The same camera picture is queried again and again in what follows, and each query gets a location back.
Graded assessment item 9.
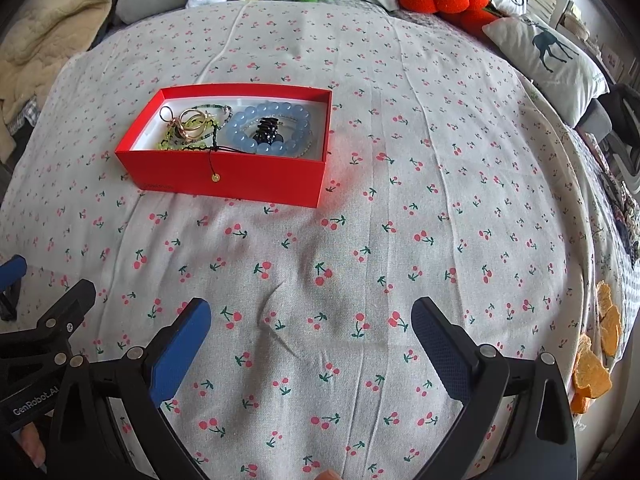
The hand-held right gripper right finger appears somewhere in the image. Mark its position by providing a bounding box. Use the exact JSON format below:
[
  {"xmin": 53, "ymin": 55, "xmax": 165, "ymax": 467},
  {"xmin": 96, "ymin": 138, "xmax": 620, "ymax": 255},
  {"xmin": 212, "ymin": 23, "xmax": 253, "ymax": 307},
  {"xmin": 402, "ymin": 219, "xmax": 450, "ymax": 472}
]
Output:
[{"xmin": 410, "ymin": 296, "xmax": 578, "ymax": 480}]

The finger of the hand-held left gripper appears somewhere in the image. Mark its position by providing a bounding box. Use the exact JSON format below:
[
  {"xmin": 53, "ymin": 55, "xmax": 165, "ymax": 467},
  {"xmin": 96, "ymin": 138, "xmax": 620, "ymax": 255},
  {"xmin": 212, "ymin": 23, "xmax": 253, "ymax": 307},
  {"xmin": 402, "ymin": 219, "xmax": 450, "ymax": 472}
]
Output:
[
  {"xmin": 0, "ymin": 280, "xmax": 96, "ymax": 368},
  {"xmin": 0, "ymin": 254, "xmax": 27, "ymax": 322}
]

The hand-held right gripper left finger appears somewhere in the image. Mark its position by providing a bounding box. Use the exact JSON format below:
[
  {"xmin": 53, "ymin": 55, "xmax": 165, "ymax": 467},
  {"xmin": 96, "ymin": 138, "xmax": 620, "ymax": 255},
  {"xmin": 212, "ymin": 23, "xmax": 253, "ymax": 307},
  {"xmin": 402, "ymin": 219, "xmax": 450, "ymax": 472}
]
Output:
[{"xmin": 47, "ymin": 297, "xmax": 212, "ymax": 480}]

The red cardboard box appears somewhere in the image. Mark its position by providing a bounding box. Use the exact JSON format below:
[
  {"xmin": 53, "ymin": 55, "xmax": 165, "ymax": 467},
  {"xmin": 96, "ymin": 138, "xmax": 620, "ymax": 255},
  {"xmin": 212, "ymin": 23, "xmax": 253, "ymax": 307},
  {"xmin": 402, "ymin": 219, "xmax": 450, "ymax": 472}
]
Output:
[{"xmin": 115, "ymin": 85, "xmax": 333, "ymax": 208}]

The gold ring with orange stone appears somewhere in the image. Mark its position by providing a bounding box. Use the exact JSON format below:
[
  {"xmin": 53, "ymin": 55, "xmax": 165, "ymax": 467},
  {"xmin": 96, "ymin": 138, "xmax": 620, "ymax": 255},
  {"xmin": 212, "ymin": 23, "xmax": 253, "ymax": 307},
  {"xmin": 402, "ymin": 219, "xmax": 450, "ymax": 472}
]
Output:
[{"xmin": 160, "ymin": 107, "xmax": 207, "ymax": 141}]

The black hair clip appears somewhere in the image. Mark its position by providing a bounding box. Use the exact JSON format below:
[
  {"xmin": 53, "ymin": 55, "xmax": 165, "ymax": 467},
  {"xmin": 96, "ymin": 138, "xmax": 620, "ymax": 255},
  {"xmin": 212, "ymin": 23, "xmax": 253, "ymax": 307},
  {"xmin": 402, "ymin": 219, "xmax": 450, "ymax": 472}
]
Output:
[{"xmin": 251, "ymin": 116, "xmax": 285, "ymax": 143}]

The person's left hand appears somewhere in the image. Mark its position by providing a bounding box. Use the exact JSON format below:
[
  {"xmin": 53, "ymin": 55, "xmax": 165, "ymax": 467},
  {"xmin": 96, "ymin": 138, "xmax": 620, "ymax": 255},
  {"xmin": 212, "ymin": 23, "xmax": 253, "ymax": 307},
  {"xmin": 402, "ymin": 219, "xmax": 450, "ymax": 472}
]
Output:
[{"xmin": 19, "ymin": 422, "xmax": 48, "ymax": 469}]

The cherry print bed sheet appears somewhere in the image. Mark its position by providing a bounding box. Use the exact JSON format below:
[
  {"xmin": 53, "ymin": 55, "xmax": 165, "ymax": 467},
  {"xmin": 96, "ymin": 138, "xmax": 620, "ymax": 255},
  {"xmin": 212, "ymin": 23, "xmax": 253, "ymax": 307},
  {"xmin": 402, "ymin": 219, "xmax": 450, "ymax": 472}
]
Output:
[{"xmin": 0, "ymin": 0, "xmax": 626, "ymax": 480}]

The beige quilted blanket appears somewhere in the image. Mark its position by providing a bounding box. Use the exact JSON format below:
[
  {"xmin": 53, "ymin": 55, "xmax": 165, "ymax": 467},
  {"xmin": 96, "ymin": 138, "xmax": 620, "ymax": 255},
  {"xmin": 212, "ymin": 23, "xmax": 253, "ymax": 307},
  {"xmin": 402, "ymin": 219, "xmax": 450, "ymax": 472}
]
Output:
[{"xmin": 0, "ymin": 0, "xmax": 113, "ymax": 161}]

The dark floral quilt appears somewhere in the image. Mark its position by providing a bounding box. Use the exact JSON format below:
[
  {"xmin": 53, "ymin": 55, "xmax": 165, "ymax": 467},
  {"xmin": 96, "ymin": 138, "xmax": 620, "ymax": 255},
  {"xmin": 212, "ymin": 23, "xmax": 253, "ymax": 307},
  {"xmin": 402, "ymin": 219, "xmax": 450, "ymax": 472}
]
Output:
[{"xmin": 595, "ymin": 160, "xmax": 640, "ymax": 251}]

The white pillow deer print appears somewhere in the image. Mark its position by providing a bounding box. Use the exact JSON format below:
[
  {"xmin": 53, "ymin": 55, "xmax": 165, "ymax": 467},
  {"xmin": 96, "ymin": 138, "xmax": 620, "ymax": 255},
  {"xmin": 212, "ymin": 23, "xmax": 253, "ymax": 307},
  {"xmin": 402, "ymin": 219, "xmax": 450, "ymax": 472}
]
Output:
[{"xmin": 481, "ymin": 15, "xmax": 612, "ymax": 128}]

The green bead bracelet black cord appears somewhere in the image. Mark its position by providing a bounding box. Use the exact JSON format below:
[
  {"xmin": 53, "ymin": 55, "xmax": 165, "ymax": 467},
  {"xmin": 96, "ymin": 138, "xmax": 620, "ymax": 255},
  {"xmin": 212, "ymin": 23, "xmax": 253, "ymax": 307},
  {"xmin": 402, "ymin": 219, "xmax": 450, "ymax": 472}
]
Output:
[{"xmin": 157, "ymin": 105, "xmax": 236, "ymax": 183}]

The light blue bead bracelet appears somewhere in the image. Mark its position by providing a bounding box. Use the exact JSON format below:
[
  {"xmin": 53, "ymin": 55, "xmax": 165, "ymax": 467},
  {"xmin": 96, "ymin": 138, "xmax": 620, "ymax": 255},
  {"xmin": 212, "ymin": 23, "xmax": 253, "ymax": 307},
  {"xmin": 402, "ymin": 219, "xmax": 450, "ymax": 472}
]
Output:
[{"xmin": 220, "ymin": 101, "xmax": 313, "ymax": 157}]

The thin grey-green bead bracelet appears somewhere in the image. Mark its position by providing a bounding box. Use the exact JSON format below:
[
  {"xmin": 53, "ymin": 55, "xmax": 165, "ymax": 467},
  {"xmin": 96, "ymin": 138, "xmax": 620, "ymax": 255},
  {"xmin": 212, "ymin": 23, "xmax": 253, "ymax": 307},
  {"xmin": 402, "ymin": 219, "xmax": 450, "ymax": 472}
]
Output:
[{"xmin": 187, "ymin": 104, "xmax": 234, "ymax": 126}]

